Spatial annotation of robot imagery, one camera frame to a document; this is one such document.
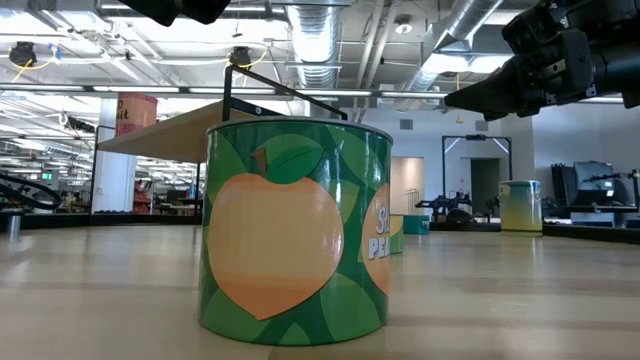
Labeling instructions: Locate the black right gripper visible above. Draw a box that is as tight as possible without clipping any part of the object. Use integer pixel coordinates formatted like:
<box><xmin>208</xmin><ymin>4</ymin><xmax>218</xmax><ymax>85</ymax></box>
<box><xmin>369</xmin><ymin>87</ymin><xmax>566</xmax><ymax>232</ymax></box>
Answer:
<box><xmin>444</xmin><ymin>0</ymin><xmax>601</xmax><ymax>123</ymax></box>

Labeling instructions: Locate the pink orange fruit can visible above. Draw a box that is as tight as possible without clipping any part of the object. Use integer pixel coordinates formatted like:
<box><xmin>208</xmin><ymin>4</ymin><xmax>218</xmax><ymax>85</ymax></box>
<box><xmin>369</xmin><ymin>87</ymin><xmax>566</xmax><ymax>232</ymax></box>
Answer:
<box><xmin>114</xmin><ymin>92</ymin><xmax>159</xmax><ymax>138</ymax></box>

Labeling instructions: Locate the yellow teal carrots can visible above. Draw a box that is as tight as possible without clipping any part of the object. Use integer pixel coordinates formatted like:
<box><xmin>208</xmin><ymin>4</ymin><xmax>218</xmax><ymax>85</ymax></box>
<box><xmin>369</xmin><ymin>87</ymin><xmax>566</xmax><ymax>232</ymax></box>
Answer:
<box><xmin>498</xmin><ymin>180</ymin><xmax>544</xmax><ymax>237</ymax></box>

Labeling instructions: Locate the green yellow corn can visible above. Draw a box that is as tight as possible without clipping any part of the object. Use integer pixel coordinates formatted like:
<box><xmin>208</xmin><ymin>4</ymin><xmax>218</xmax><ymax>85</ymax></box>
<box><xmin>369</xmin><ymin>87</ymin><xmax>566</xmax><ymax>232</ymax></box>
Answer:
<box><xmin>389</xmin><ymin>214</ymin><xmax>405</xmax><ymax>255</ymax></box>

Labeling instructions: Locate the green peaches can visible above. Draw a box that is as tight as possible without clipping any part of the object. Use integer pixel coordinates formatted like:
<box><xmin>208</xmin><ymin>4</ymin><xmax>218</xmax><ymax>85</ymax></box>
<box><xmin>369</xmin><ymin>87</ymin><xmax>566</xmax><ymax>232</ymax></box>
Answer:
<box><xmin>197</xmin><ymin>117</ymin><xmax>394</xmax><ymax>347</ymax></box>

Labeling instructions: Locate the yellow hanging tag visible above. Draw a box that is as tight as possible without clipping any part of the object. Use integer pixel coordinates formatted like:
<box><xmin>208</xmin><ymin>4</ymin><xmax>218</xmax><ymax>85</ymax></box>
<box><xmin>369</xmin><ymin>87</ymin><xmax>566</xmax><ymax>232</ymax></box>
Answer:
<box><xmin>454</xmin><ymin>73</ymin><xmax>464</xmax><ymax>125</ymax></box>

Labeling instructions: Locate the long ceiling light strip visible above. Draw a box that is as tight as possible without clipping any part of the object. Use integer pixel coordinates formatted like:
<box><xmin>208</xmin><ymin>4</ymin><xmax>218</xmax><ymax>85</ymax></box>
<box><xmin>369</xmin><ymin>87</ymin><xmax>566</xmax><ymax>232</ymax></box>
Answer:
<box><xmin>0</xmin><ymin>83</ymin><xmax>625</xmax><ymax>105</ymax></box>

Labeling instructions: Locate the grey monitor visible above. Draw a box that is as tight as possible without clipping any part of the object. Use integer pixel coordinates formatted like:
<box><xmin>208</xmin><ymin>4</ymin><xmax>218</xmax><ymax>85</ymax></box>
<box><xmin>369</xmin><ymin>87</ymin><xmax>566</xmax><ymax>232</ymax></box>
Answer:
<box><xmin>573</xmin><ymin>160</ymin><xmax>617</xmax><ymax>194</ymax></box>

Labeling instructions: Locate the short teal can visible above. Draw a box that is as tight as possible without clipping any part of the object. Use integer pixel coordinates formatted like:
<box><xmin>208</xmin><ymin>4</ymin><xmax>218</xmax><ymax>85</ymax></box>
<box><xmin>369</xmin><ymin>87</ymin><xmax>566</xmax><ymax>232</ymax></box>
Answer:
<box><xmin>402</xmin><ymin>214</ymin><xmax>431</xmax><ymax>236</ymax></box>

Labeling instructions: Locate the red background cabinet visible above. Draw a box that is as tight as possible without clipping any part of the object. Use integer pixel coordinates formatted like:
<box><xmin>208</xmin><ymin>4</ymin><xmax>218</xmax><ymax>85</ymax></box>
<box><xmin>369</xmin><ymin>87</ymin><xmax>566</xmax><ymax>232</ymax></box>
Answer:
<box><xmin>133</xmin><ymin>179</ymin><xmax>152</xmax><ymax>215</ymax></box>

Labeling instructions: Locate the black background frame stand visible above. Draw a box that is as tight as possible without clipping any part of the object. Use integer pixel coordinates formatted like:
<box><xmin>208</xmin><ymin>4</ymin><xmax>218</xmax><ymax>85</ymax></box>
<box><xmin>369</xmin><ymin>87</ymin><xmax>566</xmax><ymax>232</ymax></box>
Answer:
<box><xmin>441</xmin><ymin>133</ymin><xmax>513</xmax><ymax>221</ymax></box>

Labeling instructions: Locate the black ceiling camera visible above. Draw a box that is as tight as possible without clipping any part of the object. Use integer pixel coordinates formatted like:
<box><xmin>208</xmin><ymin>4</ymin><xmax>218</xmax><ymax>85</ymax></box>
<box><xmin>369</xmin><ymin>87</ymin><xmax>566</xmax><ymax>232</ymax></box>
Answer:
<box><xmin>228</xmin><ymin>45</ymin><xmax>253</xmax><ymax>68</ymax></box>
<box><xmin>8</xmin><ymin>41</ymin><xmax>37</xmax><ymax>67</ymax></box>

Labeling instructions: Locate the yellow camera cable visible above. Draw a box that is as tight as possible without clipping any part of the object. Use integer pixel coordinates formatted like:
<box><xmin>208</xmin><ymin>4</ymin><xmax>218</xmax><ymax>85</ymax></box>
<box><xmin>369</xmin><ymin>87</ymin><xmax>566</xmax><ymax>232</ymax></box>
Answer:
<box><xmin>10</xmin><ymin>43</ymin><xmax>60</xmax><ymax>84</ymax></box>
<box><xmin>235</xmin><ymin>42</ymin><xmax>271</xmax><ymax>70</ymax></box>

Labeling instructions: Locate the smooth silver ceiling duct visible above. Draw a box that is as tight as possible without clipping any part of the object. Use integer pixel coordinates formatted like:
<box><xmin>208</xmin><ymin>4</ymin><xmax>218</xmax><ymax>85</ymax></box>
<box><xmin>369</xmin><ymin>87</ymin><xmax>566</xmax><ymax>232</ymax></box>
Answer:
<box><xmin>399</xmin><ymin>0</ymin><xmax>506</xmax><ymax>99</ymax></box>

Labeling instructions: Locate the ribbed silver ceiling duct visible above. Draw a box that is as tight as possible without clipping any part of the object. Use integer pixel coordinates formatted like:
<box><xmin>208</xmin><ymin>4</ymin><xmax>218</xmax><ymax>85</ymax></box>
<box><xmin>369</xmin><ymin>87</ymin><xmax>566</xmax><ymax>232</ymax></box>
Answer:
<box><xmin>284</xmin><ymin>0</ymin><xmax>354</xmax><ymax>119</ymax></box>

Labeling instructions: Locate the wooden shelf black frame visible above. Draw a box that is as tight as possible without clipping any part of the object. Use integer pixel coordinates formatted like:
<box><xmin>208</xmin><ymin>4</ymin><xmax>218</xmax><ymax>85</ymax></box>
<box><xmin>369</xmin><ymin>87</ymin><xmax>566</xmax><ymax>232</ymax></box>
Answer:
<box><xmin>91</xmin><ymin>64</ymin><xmax>350</xmax><ymax>225</ymax></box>

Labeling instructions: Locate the black table frame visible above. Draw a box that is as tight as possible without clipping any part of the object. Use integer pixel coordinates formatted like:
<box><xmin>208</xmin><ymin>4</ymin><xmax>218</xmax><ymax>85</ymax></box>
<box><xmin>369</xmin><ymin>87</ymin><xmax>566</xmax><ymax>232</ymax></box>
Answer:
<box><xmin>0</xmin><ymin>212</ymin><xmax>640</xmax><ymax>246</ymax></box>

